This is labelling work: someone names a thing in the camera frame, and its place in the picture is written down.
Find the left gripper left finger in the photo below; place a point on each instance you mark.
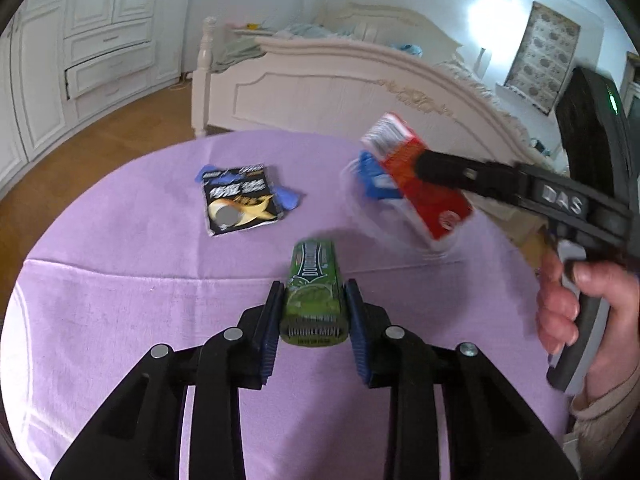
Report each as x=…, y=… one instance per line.
x=136, y=432

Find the red snack box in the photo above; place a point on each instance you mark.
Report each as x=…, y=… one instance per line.
x=433, y=211

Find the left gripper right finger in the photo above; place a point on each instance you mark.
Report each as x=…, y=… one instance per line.
x=451, y=410

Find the floral window blind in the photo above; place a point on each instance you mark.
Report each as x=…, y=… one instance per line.
x=544, y=57

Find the black battery blister pack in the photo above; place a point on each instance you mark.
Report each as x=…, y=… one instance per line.
x=238, y=199

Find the white wardrobe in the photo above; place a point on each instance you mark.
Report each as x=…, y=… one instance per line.
x=67, y=63

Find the purple tablecloth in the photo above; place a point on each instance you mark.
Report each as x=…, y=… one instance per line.
x=130, y=264

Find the blue plastic wrapper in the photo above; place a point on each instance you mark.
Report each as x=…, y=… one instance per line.
x=376, y=182

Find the person right hand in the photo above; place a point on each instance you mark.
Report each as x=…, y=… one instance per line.
x=618, y=355

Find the green gum pack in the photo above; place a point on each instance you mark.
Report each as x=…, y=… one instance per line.
x=314, y=314

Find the white bed frame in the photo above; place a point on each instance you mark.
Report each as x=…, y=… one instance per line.
x=340, y=86

